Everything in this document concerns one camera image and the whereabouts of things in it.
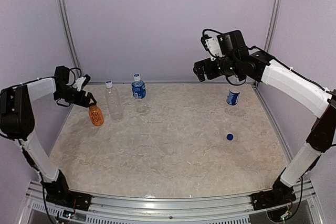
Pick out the left camera cable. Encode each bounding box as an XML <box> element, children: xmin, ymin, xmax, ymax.
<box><xmin>56</xmin><ymin>67</ymin><xmax>82</xmax><ymax>108</ymax></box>

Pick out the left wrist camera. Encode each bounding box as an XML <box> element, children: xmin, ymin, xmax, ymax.
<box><xmin>71</xmin><ymin>74</ymin><xmax>91</xmax><ymax>91</ymax></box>

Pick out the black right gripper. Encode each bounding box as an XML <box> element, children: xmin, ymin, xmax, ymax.
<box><xmin>193</xmin><ymin>55</ymin><xmax>239</xmax><ymax>81</ymax></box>

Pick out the right aluminium frame post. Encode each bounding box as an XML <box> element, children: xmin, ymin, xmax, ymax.
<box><xmin>253</xmin><ymin>0</ymin><xmax>286</xmax><ymax>87</ymax></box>

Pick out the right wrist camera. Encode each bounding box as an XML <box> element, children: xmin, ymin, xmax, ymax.
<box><xmin>201</xmin><ymin>34</ymin><xmax>224</xmax><ymax>61</ymax></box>

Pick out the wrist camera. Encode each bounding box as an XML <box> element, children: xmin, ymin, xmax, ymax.
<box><xmin>71</xmin><ymin>74</ymin><xmax>91</xmax><ymax>91</ymax></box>
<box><xmin>201</xmin><ymin>34</ymin><xmax>224</xmax><ymax>61</ymax></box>

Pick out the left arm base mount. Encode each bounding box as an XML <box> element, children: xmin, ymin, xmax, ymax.
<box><xmin>40</xmin><ymin>170</ymin><xmax>92</xmax><ymax>211</ymax></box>

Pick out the right camera cable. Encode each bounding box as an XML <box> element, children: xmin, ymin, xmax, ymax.
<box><xmin>201</xmin><ymin>28</ymin><xmax>334</xmax><ymax>96</ymax></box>

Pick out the small blue bottle white cap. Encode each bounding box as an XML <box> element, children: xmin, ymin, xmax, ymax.
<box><xmin>131</xmin><ymin>73</ymin><xmax>146</xmax><ymax>99</ymax></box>

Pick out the orange juice bottle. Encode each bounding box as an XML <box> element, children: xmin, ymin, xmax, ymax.
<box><xmin>89</xmin><ymin>105</ymin><xmax>104</xmax><ymax>126</ymax></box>

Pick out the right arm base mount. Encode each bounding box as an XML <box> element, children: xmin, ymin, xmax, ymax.
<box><xmin>250</xmin><ymin>176</ymin><xmax>296</xmax><ymax>210</ymax></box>

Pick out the clear empty bottle white cap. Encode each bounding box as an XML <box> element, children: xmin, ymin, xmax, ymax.
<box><xmin>105</xmin><ymin>80</ymin><xmax>123</xmax><ymax>121</ymax></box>

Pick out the blue label clear bottle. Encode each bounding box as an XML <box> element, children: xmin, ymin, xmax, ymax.
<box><xmin>226</xmin><ymin>76</ymin><xmax>242</xmax><ymax>105</ymax></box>

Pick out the camera cable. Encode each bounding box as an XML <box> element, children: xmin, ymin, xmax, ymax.
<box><xmin>56</xmin><ymin>67</ymin><xmax>82</xmax><ymax>108</ymax></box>
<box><xmin>201</xmin><ymin>28</ymin><xmax>334</xmax><ymax>96</ymax></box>

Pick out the left aluminium frame post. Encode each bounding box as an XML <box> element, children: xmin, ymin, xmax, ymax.
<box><xmin>57</xmin><ymin>0</ymin><xmax>83</xmax><ymax>76</ymax></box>

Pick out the aluminium frame post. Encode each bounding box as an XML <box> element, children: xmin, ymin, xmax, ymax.
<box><xmin>253</xmin><ymin>0</ymin><xmax>286</xmax><ymax>87</ymax></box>
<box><xmin>57</xmin><ymin>0</ymin><xmax>83</xmax><ymax>76</ymax></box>

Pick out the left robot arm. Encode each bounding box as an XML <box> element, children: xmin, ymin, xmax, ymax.
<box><xmin>1</xmin><ymin>66</ymin><xmax>97</xmax><ymax>206</ymax></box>

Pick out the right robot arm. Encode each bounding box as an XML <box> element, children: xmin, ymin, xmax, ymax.
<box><xmin>193</xmin><ymin>28</ymin><xmax>335</xmax><ymax>205</ymax></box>

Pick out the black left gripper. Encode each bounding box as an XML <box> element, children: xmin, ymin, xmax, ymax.
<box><xmin>54</xmin><ymin>86</ymin><xmax>97</xmax><ymax>108</ymax></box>

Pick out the aluminium front rail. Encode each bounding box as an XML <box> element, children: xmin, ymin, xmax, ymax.
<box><xmin>18</xmin><ymin>180</ymin><xmax>325</xmax><ymax>223</ymax></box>

